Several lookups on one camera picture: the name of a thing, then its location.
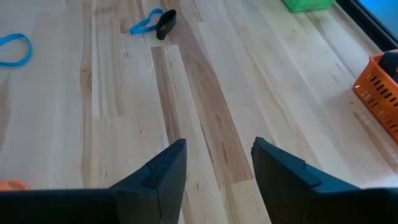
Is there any green plastic basket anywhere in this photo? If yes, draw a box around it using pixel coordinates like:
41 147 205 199
282 0 336 13

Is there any orange rubber band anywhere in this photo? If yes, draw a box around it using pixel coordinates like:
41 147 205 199
0 179 29 191

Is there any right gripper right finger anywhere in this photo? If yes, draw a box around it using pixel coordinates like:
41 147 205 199
251 136 364 224

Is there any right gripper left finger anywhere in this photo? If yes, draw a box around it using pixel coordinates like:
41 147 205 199
109 138 188 224

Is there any orange plastic basket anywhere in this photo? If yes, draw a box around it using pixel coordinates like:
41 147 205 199
352 49 398 144

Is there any black aluminium table frame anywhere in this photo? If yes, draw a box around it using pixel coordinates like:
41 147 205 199
335 0 398 52

